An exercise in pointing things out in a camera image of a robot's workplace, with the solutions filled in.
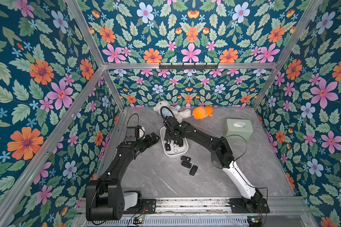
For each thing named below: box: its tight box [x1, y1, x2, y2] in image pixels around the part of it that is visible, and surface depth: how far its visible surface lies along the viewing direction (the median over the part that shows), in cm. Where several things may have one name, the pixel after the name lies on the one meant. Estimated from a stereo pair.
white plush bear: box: [152, 100, 192, 123], surface depth 109 cm
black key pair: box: [164, 142, 171, 152], surface depth 97 cm
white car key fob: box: [172, 143, 179, 153], surface depth 98 cm
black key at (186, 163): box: [181, 160, 192, 169], surface depth 90 cm
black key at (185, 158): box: [180, 155, 191, 162], surface depth 92 cm
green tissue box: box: [222, 118, 254, 141], surface depth 100 cm
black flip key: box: [189, 164, 198, 176], surface depth 88 cm
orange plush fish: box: [192, 104, 214, 120], surface depth 110 cm
